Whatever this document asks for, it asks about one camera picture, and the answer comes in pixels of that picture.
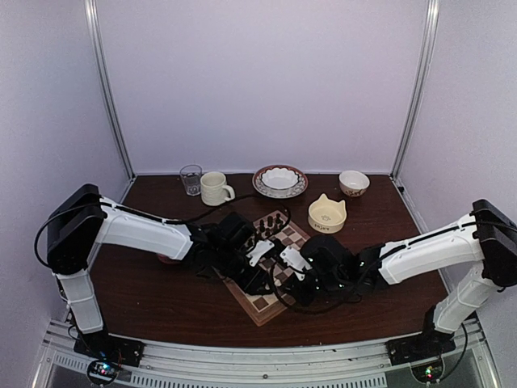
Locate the white floral small bowl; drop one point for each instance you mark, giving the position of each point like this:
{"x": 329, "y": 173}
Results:
{"x": 353, "y": 183}

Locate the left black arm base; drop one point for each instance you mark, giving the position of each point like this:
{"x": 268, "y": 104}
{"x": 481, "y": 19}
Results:
{"x": 110, "y": 348}

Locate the front aluminium rail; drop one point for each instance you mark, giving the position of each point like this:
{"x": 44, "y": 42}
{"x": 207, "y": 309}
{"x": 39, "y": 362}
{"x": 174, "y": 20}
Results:
{"x": 359, "y": 364}

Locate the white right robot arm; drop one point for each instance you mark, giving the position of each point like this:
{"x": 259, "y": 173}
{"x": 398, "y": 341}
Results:
{"x": 485, "y": 238}

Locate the right aluminium frame post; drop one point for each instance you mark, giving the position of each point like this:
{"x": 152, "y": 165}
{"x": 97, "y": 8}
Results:
{"x": 429, "y": 35}

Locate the white scalloped bowl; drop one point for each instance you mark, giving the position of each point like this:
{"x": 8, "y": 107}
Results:
{"x": 279, "y": 178}

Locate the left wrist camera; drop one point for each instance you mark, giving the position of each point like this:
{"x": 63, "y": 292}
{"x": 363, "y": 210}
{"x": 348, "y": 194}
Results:
{"x": 260, "y": 249}

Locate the clear drinking glass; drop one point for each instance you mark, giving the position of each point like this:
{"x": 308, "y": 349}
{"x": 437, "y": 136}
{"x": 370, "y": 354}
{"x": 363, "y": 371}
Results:
{"x": 190, "y": 176}

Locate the yellow cat-ear bowl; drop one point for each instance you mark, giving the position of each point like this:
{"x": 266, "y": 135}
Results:
{"x": 327, "y": 216}

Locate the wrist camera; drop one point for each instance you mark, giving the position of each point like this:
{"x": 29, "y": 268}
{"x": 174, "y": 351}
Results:
{"x": 294, "y": 260}
{"x": 260, "y": 249}

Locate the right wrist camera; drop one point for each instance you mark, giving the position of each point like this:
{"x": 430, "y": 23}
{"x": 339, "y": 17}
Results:
{"x": 294, "y": 260}

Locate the patterned brown rim plate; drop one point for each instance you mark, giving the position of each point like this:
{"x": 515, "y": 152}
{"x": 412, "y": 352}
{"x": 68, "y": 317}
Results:
{"x": 294, "y": 191}

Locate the aluminium frame post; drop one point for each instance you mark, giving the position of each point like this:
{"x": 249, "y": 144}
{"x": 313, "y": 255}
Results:
{"x": 429, "y": 35}
{"x": 92, "y": 20}

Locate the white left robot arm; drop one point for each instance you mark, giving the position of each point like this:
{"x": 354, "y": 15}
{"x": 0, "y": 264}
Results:
{"x": 86, "y": 219}

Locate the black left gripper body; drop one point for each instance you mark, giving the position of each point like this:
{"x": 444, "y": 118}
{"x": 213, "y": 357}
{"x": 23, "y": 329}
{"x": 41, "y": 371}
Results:
{"x": 225, "y": 265}

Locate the wooden chess board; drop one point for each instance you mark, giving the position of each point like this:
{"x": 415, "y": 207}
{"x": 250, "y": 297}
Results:
{"x": 262, "y": 308}

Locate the left aluminium frame post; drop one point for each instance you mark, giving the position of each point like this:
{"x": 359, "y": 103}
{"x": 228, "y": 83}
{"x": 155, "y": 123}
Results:
{"x": 92, "y": 20}

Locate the cream ribbed mug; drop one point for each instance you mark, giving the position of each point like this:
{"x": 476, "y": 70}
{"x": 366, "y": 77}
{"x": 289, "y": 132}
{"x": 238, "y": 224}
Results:
{"x": 215, "y": 190}

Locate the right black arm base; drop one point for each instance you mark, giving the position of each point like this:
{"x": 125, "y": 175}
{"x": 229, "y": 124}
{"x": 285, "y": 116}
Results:
{"x": 419, "y": 347}

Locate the pink cat-ear bowl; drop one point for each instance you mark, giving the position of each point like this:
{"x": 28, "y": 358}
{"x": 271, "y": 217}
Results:
{"x": 167, "y": 260}

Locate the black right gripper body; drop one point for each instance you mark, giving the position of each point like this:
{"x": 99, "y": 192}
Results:
{"x": 330, "y": 283}

